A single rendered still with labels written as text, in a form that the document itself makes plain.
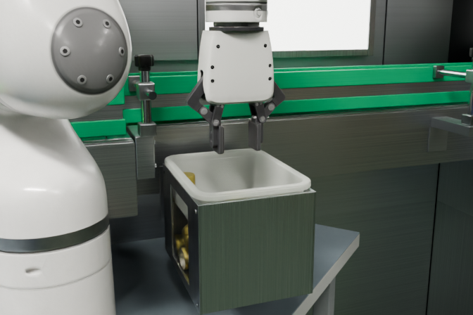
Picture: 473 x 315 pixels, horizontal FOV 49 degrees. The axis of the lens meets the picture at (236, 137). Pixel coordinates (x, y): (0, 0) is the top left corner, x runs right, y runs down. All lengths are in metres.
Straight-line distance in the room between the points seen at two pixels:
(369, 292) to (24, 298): 1.13
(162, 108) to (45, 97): 0.51
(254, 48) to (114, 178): 0.30
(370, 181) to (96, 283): 0.97
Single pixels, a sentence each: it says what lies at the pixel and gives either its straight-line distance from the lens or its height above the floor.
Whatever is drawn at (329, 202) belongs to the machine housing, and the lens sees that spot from 1.34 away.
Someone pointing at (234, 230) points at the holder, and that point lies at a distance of 0.70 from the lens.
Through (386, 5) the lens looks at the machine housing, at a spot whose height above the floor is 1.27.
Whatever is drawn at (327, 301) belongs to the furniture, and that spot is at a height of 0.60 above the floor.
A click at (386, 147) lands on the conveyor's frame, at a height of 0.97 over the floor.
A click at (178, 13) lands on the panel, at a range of 1.09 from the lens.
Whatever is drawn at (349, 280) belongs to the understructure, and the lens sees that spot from 1.47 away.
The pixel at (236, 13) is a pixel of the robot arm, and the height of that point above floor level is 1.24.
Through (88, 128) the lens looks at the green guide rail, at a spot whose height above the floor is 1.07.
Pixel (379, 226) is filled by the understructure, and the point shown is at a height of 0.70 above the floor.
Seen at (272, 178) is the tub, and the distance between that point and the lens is 0.84.
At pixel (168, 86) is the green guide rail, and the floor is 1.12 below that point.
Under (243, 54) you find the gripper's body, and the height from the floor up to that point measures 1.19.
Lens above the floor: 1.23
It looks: 13 degrees down
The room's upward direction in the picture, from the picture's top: straight up
